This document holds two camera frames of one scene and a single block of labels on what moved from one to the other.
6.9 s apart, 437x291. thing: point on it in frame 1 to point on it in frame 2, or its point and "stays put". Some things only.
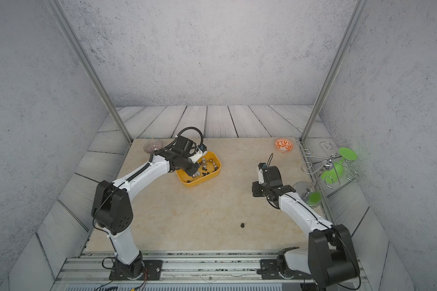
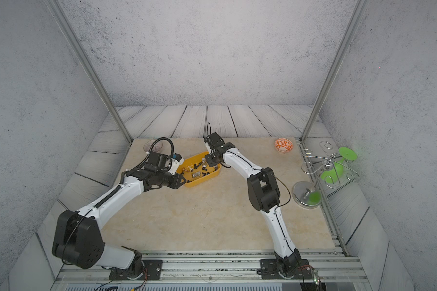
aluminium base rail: (195, 270) stays put
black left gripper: (196, 167) to (177, 181)
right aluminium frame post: (360, 12) stays put
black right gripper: (256, 185) to (210, 162)
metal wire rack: (336, 170) stays put
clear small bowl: (150, 145) stays put
